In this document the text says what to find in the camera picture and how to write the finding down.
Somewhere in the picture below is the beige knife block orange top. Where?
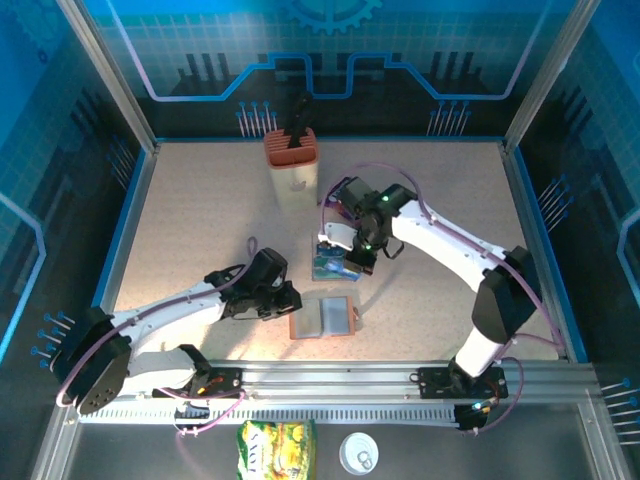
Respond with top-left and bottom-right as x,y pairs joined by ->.
263,126 -> 320,214

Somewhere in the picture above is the white slotted cable duct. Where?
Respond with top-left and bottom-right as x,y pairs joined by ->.
79,403 -> 461,427

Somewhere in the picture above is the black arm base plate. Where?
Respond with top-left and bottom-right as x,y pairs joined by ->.
410,367 -> 510,400
159,366 -> 246,401

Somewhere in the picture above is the white tin can lid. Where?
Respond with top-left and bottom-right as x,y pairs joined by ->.
338,431 -> 380,474

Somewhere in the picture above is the orange card holder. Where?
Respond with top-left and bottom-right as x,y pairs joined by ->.
288,294 -> 364,342

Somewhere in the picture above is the aluminium mounting rail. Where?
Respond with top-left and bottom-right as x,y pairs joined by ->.
119,357 -> 601,405

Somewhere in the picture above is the purple candy bag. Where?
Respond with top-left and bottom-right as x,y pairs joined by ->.
322,185 -> 351,221

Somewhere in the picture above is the clear plastic tray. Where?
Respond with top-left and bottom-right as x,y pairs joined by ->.
312,234 -> 362,283

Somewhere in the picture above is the yellow green snack bag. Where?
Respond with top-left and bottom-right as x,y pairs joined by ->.
236,419 -> 319,480

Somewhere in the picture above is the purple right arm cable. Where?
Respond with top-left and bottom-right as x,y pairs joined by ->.
318,162 -> 566,436

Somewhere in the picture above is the black knife handle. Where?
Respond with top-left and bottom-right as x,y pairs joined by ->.
287,91 -> 316,150

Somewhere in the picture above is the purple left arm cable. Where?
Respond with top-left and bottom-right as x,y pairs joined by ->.
56,236 -> 259,480

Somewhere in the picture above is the aluminium frame post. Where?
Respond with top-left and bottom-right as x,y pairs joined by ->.
502,0 -> 605,154
54,0 -> 160,154

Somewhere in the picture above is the blue card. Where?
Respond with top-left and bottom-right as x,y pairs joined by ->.
324,259 -> 361,280

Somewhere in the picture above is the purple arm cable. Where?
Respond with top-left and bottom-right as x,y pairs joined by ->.
56,236 -> 259,480
318,162 -> 566,436

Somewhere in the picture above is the aluminium side rail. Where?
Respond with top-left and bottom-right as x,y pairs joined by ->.
499,141 -> 576,361
89,142 -> 161,331

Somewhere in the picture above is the black cable connector block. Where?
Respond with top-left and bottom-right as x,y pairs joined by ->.
453,398 -> 501,434

